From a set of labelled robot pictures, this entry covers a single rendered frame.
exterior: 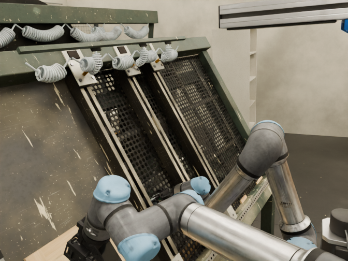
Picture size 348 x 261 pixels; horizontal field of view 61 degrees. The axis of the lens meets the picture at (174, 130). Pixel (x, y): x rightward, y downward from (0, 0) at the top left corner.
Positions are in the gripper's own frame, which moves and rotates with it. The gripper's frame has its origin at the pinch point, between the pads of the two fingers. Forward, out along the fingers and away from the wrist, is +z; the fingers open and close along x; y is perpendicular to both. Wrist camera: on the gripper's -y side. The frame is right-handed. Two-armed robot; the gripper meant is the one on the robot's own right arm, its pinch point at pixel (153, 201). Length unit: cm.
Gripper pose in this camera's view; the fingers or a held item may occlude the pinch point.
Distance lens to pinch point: 148.6
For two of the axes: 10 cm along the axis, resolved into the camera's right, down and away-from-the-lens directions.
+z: -6.7, 3.8, 6.4
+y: -5.7, 2.9, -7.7
